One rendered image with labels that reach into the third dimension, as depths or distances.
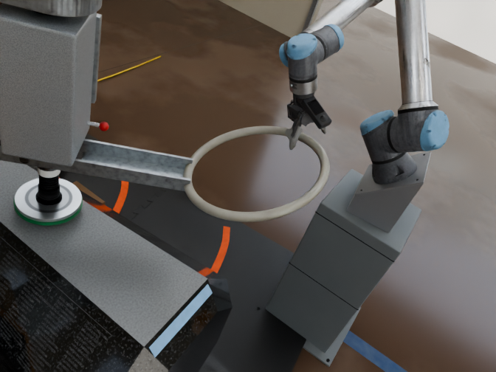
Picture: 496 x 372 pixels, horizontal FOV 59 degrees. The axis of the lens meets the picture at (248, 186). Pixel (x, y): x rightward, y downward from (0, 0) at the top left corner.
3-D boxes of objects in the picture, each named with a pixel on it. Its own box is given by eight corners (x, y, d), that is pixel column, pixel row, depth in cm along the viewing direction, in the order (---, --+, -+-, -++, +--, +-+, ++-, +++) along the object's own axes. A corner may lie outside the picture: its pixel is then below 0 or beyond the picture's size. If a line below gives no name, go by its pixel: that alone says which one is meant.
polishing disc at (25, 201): (9, 221, 142) (9, 218, 141) (18, 178, 157) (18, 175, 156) (80, 222, 149) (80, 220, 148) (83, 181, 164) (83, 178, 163)
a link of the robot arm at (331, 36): (315, 28, 148) (291, 41, 142) (341, 18, 139) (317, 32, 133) (325, 54, 151) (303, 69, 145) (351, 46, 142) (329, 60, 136)
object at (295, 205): (177, 232, 130) (175, 224, 128) (189, 139, 168) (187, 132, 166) (342, 215, 127) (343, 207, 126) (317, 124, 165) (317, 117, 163)
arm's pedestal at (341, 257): (292, 261, 283) (346, 159, 230) (360, 308, 269) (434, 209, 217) (252, 310, 246) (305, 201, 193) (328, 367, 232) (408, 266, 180)
